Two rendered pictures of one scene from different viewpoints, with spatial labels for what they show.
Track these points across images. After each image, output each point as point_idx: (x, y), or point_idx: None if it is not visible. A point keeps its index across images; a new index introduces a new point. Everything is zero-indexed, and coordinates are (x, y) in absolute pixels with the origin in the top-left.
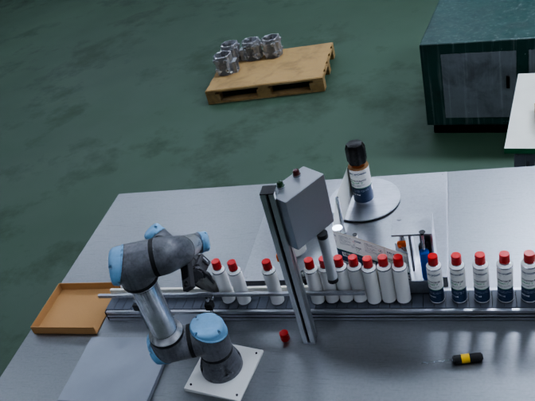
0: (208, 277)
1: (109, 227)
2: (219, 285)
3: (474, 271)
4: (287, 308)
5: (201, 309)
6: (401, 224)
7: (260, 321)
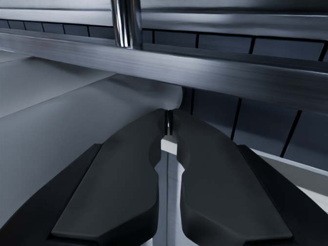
0: (30, 224)
1: None
2: (51, 110)
3: None
4: (4, 21)
5: (321, 36)
6: None
7: (90, 6)
